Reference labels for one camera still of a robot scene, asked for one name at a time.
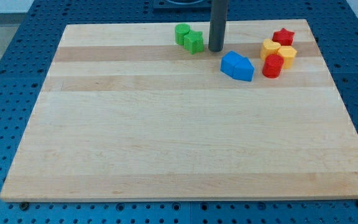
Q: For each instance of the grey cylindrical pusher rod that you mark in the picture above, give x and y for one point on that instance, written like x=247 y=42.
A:
x=217 y=27

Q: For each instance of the green star block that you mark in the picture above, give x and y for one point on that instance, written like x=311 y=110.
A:
x=193 y=42

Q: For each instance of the red star block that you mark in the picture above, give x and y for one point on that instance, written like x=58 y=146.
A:
x=283 y=36

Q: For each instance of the green cylinder block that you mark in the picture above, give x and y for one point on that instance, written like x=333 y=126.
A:
x=181 y=30

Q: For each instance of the blue cube block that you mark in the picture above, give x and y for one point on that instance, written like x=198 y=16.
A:
x=229 y=61

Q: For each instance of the yellow heart block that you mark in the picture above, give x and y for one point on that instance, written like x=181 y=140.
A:
x=268 y=47

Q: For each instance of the blue pentagon block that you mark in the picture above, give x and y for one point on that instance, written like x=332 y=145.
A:
x=243 y=70

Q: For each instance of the red cylinder block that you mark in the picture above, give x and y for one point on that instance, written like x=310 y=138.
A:
x=272 y=66

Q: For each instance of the yellow hexagon block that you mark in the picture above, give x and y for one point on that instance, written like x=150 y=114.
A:
x=288 y=53

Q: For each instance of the wooden board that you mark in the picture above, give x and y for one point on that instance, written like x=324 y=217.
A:
x=127 y=115

